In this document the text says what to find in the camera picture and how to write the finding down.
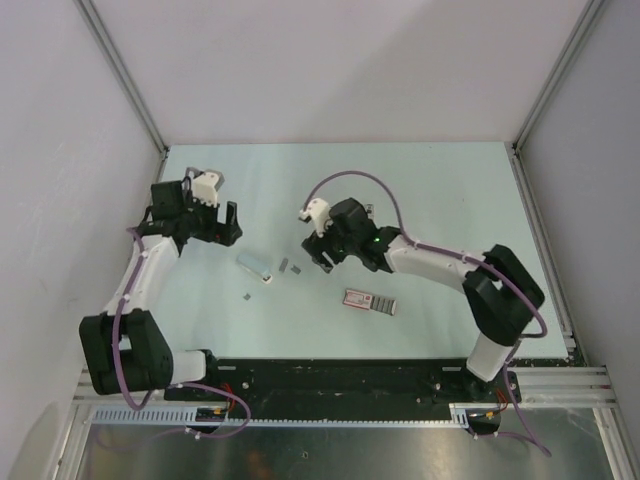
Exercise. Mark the light blue stapler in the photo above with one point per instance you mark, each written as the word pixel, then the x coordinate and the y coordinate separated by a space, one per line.
pixel 256 267

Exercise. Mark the aluminium corner post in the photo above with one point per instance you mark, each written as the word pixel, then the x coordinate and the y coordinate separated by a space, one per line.
pixel 104 40
pixel 576 41

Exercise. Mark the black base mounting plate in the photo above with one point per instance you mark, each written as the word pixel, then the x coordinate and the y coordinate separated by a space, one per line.
pixel 444 380

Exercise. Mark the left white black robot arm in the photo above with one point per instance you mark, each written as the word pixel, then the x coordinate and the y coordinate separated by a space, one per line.
pixel 124 348

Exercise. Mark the aluminium front frame rail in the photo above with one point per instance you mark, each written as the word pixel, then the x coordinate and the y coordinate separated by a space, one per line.
pixel 564 387

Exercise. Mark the right aluminium corner post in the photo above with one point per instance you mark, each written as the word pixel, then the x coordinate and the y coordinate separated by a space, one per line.
pixel 576 41

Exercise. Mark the right aluminium side rail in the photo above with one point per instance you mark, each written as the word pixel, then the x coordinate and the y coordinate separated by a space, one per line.
pixel 543 246

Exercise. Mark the left aluminium corner post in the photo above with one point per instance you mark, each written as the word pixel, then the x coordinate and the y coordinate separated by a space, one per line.
pixel 104 40

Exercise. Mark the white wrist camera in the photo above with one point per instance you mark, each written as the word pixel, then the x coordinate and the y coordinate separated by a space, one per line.
pixel 317 212
pixel 205 185

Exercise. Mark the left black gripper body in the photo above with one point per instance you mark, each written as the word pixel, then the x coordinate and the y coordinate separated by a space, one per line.
pixel 202 219

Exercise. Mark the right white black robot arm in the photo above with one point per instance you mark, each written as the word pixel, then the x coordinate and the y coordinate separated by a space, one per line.
pixel 503 297

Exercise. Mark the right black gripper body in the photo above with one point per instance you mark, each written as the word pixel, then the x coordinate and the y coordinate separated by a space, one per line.
pixel 337 246

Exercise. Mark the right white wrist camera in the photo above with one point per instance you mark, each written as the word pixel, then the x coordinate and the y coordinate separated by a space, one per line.
pixel 317 212

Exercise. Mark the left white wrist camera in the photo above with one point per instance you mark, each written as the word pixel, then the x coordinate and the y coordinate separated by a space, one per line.
pixel 205 185

